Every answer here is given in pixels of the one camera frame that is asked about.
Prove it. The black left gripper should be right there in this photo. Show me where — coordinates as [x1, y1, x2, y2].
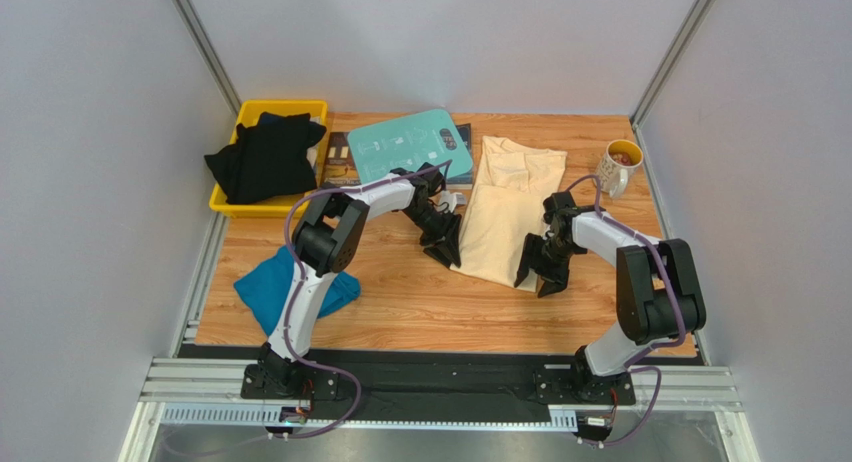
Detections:
[403, 203, 464, 270]

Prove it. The cream t-shirt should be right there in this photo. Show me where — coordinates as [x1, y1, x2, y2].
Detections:
[451, 136, 568, 292]

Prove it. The blue t-shirt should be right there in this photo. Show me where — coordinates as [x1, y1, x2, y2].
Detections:
[233, 246, 361, 336]

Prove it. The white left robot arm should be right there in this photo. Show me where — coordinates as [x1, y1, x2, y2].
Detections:
[258, 164, 462, 392]

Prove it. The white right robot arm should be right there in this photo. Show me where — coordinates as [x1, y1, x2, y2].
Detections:
[516, 209, 707, 377]

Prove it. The dark blue book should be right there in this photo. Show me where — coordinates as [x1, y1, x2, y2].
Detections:
[445, 122, 475, 186]

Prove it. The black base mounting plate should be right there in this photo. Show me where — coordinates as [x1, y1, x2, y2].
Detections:
[176, 343, 706, 424]

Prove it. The teal folding board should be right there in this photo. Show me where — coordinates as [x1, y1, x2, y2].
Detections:
[347, 109, 474, 189]

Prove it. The dark Edward Tulane book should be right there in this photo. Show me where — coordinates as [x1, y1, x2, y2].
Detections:
[323, 132, 361, 186]

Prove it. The white patterned mug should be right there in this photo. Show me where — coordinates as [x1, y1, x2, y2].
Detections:
[594, 140, 644, 199]

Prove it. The black t-shirt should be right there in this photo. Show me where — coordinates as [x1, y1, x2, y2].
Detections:
[204, 113, 327, 205]

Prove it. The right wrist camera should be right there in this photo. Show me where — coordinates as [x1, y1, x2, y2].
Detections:
[543, 191, 595, 233]

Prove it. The right aluminium frame post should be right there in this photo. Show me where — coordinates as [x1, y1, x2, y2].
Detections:
[630, 0, 715, 130]

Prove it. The aluminium frame post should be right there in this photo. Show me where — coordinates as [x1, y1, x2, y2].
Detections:
[630, 0, 715, 130]
[172, 0, 242, 116]

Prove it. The aluminium front frame rail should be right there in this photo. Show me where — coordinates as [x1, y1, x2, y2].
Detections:
[141, 351, 743, 431]

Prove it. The left aluminium frame post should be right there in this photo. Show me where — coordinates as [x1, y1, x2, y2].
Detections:
[172, 0, 242, 116]

